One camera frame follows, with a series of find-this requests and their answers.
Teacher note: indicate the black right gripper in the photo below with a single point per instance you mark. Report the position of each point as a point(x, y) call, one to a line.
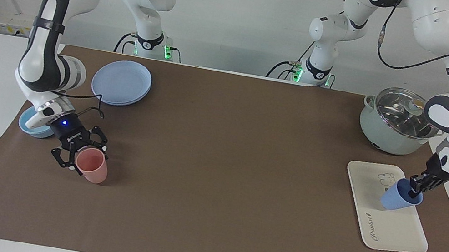
point(69, 131)

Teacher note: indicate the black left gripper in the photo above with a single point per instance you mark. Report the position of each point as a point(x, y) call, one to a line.
point(438, 172)

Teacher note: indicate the pink plastic cup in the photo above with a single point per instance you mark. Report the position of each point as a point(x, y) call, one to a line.
point(92, 167)

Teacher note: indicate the blue ribbed plastic cup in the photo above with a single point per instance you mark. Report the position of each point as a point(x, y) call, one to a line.
point(394, 200)

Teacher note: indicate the cream rabbit print tray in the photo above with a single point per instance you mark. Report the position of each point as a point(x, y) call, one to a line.
point(391, 229)

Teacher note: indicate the light blue bowl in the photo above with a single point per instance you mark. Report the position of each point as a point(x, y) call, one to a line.
point(28, 126)

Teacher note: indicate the pale green cooking pot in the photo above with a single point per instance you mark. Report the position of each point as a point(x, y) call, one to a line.
point(384, 135)

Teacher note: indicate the pale blue plate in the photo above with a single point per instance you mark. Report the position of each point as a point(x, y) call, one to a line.
point(121, 82)

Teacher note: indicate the glass pot lid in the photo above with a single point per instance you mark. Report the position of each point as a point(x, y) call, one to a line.
point(397, 112)

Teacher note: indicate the brown table mat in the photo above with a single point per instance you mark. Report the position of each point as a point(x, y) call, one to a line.
point(222, 167)

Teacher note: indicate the white wall power strip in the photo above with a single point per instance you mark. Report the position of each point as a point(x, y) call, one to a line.
point(14, 23)

